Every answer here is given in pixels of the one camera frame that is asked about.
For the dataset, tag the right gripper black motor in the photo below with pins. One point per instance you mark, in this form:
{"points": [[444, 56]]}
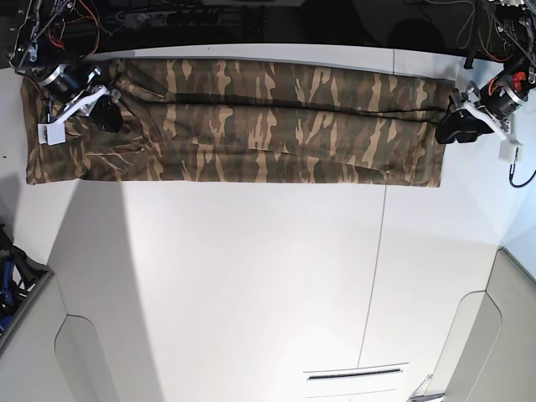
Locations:
{"points": [[67, 83]]}

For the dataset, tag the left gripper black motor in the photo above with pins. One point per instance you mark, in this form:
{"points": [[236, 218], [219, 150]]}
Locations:
{"points": [[500, 97]]}

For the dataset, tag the camouflage T-shirt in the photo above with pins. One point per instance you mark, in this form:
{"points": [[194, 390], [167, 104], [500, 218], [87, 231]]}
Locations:
{"points": [[248, 121]]}

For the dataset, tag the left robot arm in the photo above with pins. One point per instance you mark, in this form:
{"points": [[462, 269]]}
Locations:
{"points": [[510, 41]]}

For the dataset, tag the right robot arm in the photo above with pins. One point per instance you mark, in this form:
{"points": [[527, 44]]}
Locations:
{"points": [[48, 42]]}

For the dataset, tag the blue and black clutter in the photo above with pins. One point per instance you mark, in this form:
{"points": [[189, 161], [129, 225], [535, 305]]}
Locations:
{"points": [[21, 277]]}

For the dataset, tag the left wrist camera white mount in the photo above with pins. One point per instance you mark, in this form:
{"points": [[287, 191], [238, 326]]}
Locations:
{"points": [[511, 149]]}

